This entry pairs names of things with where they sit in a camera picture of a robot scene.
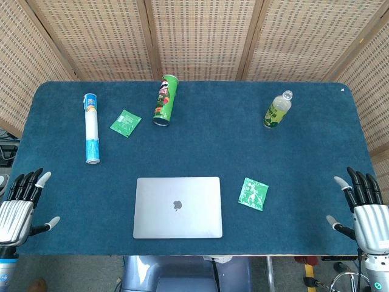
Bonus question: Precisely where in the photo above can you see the blue white wrap roll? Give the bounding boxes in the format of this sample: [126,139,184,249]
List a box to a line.
[83,93,101,165]

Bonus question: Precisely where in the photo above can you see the red object under table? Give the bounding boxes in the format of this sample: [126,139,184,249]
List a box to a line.
[294,256,318,266]

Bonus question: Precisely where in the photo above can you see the silver laptop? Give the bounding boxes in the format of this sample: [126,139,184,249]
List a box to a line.
[133,176,223,240]

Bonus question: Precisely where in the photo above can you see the woven bamboo folding screen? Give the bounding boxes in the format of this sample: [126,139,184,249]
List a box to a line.
[0,0,389,189]

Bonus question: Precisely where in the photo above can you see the blue table mat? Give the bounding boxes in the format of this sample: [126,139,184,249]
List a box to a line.
[4,80,379,258]

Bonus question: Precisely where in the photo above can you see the green sachet with text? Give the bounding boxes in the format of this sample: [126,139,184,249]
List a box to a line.
[109,109,142,138]

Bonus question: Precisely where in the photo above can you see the chrome stool ring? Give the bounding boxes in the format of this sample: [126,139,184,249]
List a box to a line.
[329,271,370,292]

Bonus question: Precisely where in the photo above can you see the black cable at base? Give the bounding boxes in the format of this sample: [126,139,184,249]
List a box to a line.
[212,258,221,292]

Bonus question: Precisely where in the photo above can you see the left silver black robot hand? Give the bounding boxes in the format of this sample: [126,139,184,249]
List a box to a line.
[0,167,61,247]

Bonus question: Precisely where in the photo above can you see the grey equipment with cables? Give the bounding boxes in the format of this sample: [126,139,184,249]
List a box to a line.
[0,127,19,167]

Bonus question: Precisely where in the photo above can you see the green chips can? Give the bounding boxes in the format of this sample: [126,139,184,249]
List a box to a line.
[152,74,179,127]

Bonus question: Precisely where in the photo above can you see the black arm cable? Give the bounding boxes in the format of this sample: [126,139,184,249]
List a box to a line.
[356,248,363,292]

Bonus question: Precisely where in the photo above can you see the brown shoe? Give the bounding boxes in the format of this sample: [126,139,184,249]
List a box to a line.
[29,277,47,292]

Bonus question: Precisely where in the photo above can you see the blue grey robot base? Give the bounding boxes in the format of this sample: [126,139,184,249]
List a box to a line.
[121,255,253,292]

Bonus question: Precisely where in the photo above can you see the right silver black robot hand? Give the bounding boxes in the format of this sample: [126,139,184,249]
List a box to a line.
[326,166,389,255]

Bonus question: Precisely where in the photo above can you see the metal table leg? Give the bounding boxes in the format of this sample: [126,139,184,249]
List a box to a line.
[266,256,276,292]

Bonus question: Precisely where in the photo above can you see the green sachet white drawing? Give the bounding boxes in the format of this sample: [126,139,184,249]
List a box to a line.
[238,177,269,212]

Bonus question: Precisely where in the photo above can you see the green tea bottle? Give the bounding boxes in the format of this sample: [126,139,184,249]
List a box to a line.
[263,89,294,130]

